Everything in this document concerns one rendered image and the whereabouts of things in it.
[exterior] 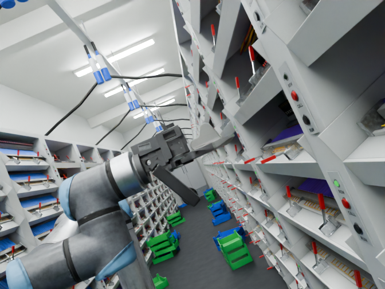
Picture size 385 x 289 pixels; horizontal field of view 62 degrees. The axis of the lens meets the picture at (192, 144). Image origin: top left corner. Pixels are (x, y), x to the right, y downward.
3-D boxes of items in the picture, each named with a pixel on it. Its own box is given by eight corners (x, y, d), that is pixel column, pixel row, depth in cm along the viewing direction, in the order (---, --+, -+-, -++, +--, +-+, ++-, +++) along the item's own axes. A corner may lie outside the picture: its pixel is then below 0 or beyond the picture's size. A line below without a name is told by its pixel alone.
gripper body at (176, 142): (180, 122, 65) (126, 147, 65) (197, 161, 65) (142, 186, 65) (182, 127, 73) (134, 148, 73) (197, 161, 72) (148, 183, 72)
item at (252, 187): (279, 216, 124) (254, 190, 125) (252, 199, 184) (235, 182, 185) (316, 179, 125) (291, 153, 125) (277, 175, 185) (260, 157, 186)
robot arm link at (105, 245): (89, 284, 67) (70, 228, 70) (141, 261, 70) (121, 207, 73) (81, 290, 59) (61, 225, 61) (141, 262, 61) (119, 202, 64)
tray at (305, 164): (336, 181, 55) (297, 141, 56) (263, 172, 116) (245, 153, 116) (417, 101, 56) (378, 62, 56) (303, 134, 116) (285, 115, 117)
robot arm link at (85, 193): (83, 224, 72) (69, 183, 74) (134, 202, 72) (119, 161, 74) (63, 226, 63) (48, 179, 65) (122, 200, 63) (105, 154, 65)
